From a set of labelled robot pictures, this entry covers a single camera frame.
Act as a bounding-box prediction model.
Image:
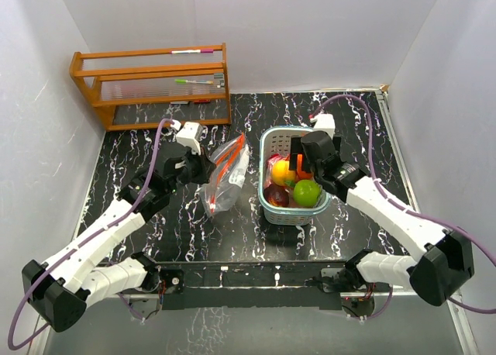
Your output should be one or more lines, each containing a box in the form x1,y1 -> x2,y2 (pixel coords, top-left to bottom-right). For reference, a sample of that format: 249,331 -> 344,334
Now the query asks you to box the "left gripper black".
167,143 -> 216,194

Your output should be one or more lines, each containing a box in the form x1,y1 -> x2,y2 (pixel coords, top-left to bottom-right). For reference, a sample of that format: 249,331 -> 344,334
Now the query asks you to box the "light blue plastic basket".
257,126 -> 331,226

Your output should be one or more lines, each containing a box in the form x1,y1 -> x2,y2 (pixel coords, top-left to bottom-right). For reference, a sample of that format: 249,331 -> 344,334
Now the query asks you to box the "clear zip bag orange zipper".
199,133 -> 250,218

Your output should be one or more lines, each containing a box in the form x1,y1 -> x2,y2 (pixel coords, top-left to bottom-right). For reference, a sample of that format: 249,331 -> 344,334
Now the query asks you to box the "orange persimmon toy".
296,154 -> 313,180

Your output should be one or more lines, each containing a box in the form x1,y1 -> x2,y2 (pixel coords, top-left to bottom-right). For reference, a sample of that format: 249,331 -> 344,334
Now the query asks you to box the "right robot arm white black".
289,131 -> 474,306

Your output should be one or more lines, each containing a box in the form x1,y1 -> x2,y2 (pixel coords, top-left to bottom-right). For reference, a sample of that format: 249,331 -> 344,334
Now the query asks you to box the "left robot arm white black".
22,140 -> 215,333

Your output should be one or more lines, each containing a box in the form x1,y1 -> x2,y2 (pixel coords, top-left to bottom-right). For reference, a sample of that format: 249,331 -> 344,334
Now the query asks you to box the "yellow lemon toy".
270,160 -> 297,188

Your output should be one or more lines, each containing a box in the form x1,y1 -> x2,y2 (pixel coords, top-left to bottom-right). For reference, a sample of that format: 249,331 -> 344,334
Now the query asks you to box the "green apple toy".
293,179 -> 321,208

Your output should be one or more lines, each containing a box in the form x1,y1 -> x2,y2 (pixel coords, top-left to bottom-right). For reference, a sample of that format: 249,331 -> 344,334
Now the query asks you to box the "green marker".
174,79 -> 214,85

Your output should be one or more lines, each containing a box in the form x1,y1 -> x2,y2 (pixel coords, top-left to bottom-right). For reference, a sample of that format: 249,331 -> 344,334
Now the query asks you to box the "wooden shelf rack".
69,43 -> 232,132

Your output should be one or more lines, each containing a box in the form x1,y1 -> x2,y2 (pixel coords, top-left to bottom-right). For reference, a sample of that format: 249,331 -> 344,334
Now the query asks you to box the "pink white marker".
170,48 -> 214,55

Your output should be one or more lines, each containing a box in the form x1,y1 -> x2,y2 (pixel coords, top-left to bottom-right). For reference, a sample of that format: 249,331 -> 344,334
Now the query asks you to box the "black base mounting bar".
115,260 -> 377,313

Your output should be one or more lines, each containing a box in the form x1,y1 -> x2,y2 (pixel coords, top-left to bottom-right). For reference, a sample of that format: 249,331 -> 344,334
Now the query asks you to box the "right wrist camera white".
310,113 -> 336,138

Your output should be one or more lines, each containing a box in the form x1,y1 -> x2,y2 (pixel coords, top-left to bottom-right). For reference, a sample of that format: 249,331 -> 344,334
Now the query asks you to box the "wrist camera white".
170,120 -> 203,155
310,113 -> 336,138

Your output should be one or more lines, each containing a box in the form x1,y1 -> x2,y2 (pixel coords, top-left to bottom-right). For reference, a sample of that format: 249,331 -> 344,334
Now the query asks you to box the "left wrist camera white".
170,120 -> 203,155

